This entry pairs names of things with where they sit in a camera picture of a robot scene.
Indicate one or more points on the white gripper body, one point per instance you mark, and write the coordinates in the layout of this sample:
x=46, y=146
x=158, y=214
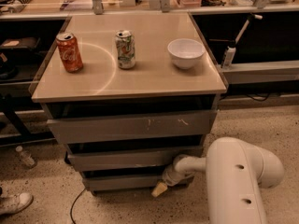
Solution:
x=170, y=176

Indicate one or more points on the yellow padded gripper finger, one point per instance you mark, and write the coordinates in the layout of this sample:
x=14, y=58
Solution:
x=159, y=189

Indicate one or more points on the grey bottom drawer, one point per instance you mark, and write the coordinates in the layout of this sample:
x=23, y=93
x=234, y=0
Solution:
x=117, y=182

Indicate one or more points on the grey drawer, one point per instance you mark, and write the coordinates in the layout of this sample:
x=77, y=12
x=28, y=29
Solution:
x=130, y=158
x=126, y=127
x=117, y=182

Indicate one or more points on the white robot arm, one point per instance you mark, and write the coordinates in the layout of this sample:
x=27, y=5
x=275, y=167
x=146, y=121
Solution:
x=235, y=172

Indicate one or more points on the grey middle drawer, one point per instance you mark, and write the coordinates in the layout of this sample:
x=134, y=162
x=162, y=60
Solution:
x=130, y=158

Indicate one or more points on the grey top drawer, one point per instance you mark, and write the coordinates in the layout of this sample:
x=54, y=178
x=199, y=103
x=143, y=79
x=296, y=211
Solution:
x=126, y=127

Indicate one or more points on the grey drawer cabinet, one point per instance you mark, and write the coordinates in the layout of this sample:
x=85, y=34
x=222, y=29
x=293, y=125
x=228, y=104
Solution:
x=154, y=85

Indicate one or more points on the white bowl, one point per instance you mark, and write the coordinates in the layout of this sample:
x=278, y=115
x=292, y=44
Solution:
x=185, y=53

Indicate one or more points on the clear plastic bottle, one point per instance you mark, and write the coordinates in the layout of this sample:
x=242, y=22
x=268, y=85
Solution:
x=26, y=157

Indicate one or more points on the white squeeze bottle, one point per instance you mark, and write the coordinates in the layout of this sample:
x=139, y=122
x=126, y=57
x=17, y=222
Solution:
x=228, y=57

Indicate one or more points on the green white soda can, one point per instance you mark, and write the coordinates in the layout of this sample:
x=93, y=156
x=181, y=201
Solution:
x=125, y=45

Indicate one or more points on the white sneaker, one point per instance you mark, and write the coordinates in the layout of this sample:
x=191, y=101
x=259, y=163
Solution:
x=13, y=204

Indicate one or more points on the red cola can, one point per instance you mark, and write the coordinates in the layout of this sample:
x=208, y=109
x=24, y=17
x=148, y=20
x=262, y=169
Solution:
x=69, y=52

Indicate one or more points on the white handled tool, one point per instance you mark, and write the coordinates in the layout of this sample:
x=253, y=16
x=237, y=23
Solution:
x=249, y=19

